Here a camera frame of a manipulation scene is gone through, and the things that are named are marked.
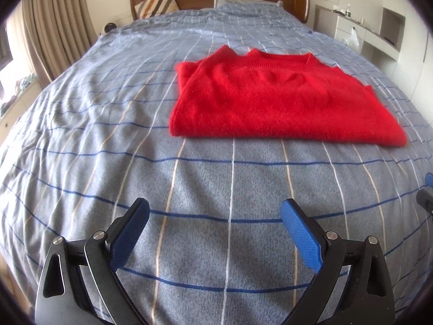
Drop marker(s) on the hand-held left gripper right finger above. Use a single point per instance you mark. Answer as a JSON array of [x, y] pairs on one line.
[[304, 233]]

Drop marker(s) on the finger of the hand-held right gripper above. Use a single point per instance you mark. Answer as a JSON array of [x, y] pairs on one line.
[[427, 200]]

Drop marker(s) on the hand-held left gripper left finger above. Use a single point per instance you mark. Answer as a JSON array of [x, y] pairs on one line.
[[128, 237]]

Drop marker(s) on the red knitted sweater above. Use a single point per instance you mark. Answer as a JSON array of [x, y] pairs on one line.
[[277, 105]]

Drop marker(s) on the blue checked duvet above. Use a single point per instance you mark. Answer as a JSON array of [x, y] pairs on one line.
[[101, 135]]

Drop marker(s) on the white windowsill cabinet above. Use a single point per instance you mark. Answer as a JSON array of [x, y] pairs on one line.
[[17, 115]]

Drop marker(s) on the white built-in desk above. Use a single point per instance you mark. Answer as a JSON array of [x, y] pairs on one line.
[[372, 37]]

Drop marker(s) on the white plastic bag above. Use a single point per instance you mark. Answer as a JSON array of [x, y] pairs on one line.
[[353, 39]]

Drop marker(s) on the clutter on windowsill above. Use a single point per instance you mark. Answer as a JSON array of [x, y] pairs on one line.
[[20, 88]]

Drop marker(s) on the dark bottle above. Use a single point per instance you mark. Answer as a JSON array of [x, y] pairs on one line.
[[348, 10]]

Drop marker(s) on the small round speaker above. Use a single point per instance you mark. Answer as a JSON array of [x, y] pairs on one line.
[[111, 27]]

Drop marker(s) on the window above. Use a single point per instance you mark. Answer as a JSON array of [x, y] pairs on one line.
[[5, 50]]

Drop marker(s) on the beige curtain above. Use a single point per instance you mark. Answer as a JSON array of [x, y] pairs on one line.
[[57, 23]]

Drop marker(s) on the striped pillow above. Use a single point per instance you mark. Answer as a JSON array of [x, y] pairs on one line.
[[157, 5]]

